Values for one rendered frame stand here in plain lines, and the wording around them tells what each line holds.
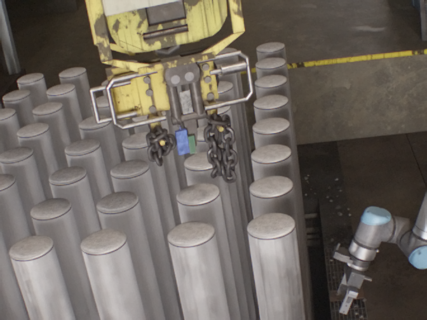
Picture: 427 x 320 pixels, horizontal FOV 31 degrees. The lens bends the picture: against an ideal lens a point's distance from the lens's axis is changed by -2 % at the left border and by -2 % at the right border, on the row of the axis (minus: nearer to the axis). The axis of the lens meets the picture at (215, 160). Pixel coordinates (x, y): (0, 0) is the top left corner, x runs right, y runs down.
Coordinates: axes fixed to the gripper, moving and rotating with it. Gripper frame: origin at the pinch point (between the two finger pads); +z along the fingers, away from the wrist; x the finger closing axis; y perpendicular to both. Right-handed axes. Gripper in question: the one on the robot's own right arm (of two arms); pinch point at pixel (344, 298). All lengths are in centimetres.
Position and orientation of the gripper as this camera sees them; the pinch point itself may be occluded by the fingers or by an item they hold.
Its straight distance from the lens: 271.0
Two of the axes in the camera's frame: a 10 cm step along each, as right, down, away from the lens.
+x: 0.9, -3.3, 9.4
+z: -2.7, 9.0, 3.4
